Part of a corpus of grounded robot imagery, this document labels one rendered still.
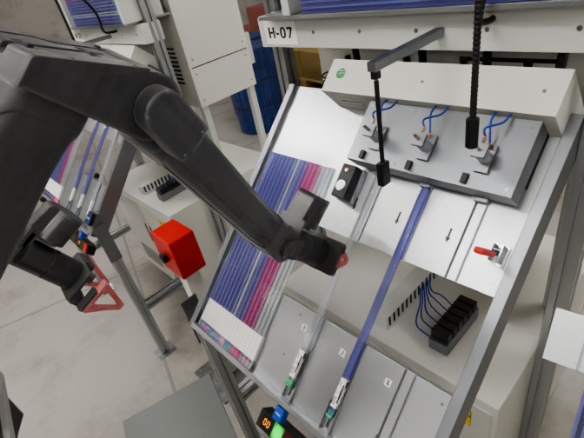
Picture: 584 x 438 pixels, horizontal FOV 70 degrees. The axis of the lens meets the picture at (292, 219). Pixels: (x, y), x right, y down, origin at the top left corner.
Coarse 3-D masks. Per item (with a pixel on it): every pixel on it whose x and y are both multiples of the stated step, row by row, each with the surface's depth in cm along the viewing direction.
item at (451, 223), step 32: (320, 96) 107; (288, 128) 112; (320, 128) 104; (352, 128) 98; (320, 160) 102; (544, 160) 70; (384, 192) 88; (416, 192) 83; (448, 192) 79; (320, 224) 96; (352, 224) 91; (384, 224) 86; (416, 224) 81; (448, 224) 78; (480, 224) 74; (512, 224) 71; (416, 256) 80; (448, 256) 76; (480, 256) 73; (480, 288) 71
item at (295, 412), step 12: (192, 324) 112; (204, 336) 108; (216, 348) 104; (252, 372) 96; (264, 384) 92; (276, 396) 89; (288, 408) 86; (300, 420) 84; (312, 420) 84; (312, 432) 82; (324, 432) 82
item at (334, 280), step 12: (372, 192) 88; (360, 216) 89; (360, 228) 89; (348, 240) 89; (348, 252) 89; (336, 276) 88; (324, 300) 88; (324, 312) 89; (312, 324) 89; (312, 336) 88
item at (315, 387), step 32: (288, 320) 95; (288, 352) 93; (320, 352) 88; (320, 384) 86; (352, 384) 81; (384, 384) 77; (416, 384) 74; (320, 416) 84; (352, 416) 80; (384, 416) 76; (416, 416) 72
